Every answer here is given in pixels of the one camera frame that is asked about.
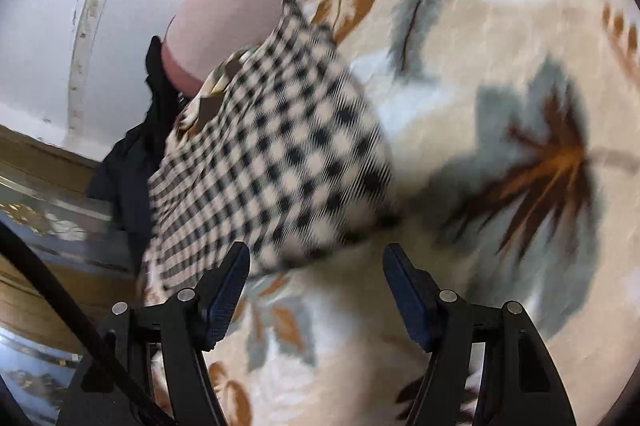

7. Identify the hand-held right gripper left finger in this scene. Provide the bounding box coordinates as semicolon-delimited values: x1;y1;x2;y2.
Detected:
59;242;251;426

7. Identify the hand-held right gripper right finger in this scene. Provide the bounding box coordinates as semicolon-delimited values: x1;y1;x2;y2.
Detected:
382;242;577;426

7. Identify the black and cream checkered shirt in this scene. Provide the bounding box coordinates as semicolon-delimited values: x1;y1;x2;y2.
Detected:
136;0;403;307

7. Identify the black clothes pile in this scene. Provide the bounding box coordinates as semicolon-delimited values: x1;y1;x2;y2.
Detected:
86;34;203;274

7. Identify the leaf print blanket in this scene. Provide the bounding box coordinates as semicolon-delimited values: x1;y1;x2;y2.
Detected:
135;0;640;426

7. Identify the pink sofa back cushion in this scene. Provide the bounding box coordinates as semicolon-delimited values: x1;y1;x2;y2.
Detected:
161;0;381;97

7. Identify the black cable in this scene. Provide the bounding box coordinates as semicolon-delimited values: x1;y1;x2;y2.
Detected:
0;223;173;426

